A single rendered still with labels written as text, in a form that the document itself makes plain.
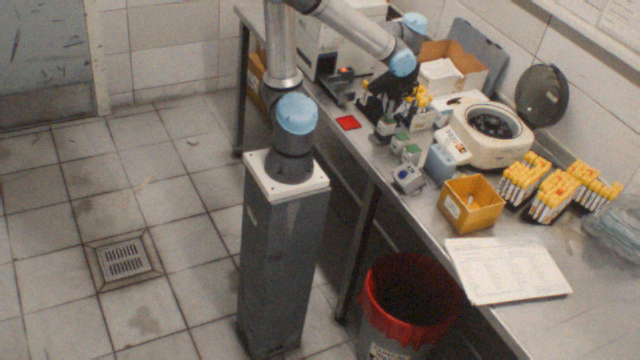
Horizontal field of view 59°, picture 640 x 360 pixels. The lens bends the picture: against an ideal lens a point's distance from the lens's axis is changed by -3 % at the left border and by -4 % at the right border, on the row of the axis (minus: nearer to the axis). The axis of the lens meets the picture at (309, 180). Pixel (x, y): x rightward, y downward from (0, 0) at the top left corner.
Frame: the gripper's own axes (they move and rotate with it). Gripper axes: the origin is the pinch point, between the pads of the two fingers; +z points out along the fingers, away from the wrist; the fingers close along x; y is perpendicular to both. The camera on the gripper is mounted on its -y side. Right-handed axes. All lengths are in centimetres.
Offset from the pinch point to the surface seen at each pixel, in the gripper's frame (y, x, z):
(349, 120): -4.6, 13.0, 9.8
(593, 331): 12, -88, 10
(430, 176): 4.7, -22.5, 8.8
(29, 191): -113, 112, 97
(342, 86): -0.9, 26.2, 4.7
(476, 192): 11.7, -36.0, 6.0
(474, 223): 2.3, -46.5, 6.0
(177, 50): -19, 169, 66
